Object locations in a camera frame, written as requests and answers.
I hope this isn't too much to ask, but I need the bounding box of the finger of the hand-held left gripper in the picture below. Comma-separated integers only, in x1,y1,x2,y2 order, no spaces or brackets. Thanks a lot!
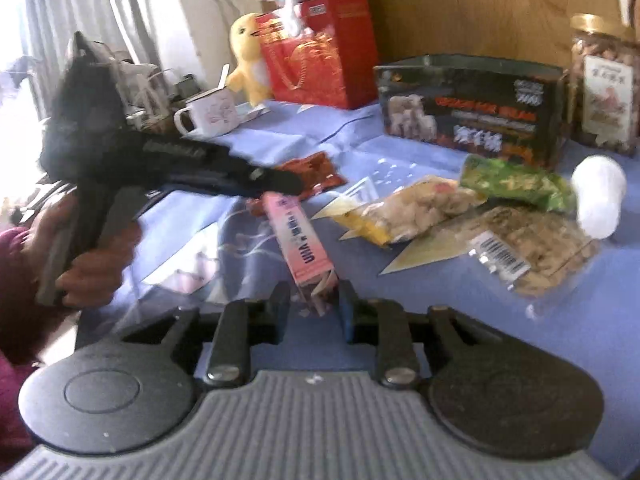
256,166,307,198

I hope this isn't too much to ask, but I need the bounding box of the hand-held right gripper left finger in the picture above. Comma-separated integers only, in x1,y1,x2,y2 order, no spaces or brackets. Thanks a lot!
117,282,292,391

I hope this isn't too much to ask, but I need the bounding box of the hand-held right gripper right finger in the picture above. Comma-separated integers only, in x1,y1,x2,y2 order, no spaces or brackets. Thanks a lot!
339,280,506,391

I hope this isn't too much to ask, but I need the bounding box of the red snack packet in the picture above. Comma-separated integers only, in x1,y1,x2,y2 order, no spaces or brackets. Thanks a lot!
247,152,348,216

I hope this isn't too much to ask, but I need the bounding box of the pink snack box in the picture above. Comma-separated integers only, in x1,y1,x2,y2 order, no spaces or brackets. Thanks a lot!
262,192,342,318

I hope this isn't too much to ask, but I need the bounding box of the yellow-edged clear snack packet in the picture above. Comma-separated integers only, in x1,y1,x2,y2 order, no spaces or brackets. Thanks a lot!
332,177,488,250

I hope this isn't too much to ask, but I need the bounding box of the clear seed snack packet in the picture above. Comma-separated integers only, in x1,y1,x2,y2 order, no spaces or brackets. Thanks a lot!
435,205,601,306

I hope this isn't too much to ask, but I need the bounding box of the black sheep-print box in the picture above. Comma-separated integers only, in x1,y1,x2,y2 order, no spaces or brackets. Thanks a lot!
374,55,571,171

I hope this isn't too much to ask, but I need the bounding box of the green snack packet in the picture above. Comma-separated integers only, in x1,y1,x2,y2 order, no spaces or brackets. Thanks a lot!
460,154,576,213

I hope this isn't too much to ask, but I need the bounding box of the person's left hand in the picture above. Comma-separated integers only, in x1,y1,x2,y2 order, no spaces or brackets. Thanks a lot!
30,194,144,311

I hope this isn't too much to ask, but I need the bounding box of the pale blue flat box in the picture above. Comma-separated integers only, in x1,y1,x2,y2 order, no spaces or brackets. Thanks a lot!
234,101,273,125

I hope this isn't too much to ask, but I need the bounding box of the white enamel mug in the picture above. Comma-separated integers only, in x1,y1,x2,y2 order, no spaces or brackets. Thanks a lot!
174,87,240,137

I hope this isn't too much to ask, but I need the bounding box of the small dark device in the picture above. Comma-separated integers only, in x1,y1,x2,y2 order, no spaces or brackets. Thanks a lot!
172,75,199,99

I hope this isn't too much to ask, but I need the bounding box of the red gift bag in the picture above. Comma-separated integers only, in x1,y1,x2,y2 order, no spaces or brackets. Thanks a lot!
255,10,351,108

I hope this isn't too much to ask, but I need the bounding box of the yellow duck plush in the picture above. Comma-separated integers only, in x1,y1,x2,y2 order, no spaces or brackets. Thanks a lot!
226,12,273,106

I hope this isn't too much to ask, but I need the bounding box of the grey curtain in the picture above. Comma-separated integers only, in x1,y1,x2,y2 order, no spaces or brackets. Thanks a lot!
22,0,176,126

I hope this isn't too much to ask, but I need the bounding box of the blue printed blanket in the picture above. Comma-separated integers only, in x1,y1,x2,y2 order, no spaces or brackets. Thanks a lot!
75,95,640,461

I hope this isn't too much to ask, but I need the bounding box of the white round object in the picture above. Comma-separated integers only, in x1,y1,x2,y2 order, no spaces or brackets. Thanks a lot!
570,156,628,241

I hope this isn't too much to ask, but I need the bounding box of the gold-lidded nut jar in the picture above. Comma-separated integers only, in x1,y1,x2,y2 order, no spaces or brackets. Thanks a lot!
567,14,640,156

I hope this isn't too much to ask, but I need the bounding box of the white wire rack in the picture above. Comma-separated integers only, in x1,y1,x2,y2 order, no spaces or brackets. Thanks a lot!
107,52,173,133

